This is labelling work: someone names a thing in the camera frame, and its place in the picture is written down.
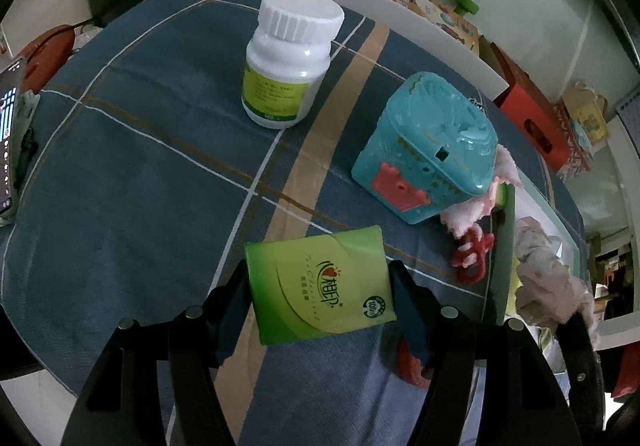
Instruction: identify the red round stool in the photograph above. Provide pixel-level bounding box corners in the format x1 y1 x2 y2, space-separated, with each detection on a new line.
17 24 75 94

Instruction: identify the pink white fluffy sock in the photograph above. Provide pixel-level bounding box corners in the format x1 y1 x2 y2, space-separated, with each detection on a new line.
439 144 522 239

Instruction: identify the white pill bottle green label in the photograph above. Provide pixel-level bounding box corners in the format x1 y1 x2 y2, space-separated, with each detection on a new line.
241 0 345 130

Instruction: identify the white foam board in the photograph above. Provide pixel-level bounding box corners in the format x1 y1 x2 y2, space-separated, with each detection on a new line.
333 0 509 101

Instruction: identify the red plastic ring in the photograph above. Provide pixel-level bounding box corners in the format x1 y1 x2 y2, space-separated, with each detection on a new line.
396 340 433 390

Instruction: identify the white tray green rim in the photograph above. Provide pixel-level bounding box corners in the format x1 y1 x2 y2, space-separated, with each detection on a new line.
487 174 598 342

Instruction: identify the green plastic knob toy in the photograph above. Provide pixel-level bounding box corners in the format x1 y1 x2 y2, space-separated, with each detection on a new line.
454 0 480 17

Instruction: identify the green tissue pack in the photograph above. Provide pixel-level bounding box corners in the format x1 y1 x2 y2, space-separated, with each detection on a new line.
245 225 397 346

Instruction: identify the yellow patterned gift bag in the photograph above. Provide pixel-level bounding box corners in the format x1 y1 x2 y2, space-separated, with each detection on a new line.
562 81 610 154

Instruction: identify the red cardboard box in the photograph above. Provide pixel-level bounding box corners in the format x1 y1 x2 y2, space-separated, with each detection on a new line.
489 42 570 172

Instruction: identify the pink floral satin scrunchie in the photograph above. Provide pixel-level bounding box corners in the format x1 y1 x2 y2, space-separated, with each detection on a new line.
514 217 599 346

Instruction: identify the orange toy picture box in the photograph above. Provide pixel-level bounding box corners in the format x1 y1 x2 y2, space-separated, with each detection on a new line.
392 0 480 56

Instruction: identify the red pink chenille scrunchie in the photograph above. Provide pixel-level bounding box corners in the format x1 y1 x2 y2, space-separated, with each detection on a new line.
450 223 495 285

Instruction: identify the blue plaid tablecloth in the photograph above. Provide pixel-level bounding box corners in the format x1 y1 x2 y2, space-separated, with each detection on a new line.
1 0 489 445

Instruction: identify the teal plastic lidded box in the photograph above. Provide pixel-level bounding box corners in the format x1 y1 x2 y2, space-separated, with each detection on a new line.
352 72 498 224

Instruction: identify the smartphone with lit screen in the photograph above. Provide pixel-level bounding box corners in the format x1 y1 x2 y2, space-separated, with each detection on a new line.
0 56 26 226

